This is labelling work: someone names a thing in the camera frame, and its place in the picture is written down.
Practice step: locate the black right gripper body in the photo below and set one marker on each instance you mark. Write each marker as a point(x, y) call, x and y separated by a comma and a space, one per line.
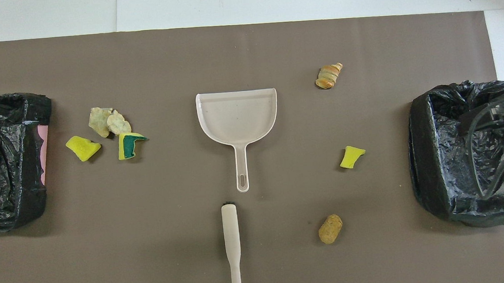
point(489, 116)

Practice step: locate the yellow sponge chunk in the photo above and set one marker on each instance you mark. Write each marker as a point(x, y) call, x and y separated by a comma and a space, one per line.
point(82, 148)

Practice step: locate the pale toy food piece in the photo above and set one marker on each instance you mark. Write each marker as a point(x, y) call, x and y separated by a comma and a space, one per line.
point(99, 121)

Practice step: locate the yellow sponge with green layer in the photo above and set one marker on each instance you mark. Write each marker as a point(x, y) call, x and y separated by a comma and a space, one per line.
point(127, 148)

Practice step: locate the striped toy croissant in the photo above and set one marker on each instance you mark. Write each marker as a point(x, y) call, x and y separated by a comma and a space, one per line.
point(329, 76)

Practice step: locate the beige plastic dustpan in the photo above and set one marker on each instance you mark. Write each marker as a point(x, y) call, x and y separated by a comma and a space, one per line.
point(237, 116)

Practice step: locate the beige brush with black bristles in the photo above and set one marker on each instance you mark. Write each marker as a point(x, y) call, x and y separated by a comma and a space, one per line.
point(231, 231)

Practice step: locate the pink bin with black bag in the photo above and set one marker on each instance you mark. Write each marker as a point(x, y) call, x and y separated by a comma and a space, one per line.
point(7, 132)

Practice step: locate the bin lined with black bag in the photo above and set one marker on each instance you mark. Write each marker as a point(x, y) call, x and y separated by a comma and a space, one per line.
point(431, 169)

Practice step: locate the small yellow sponge piece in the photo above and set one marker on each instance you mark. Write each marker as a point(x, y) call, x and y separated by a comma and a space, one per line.
point(350, 157)

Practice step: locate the brown toy croquette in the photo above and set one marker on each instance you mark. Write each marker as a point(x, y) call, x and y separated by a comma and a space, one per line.
point(330, 229)

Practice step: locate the brown paper table mat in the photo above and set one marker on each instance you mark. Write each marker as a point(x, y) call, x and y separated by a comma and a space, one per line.
point(245, 48)

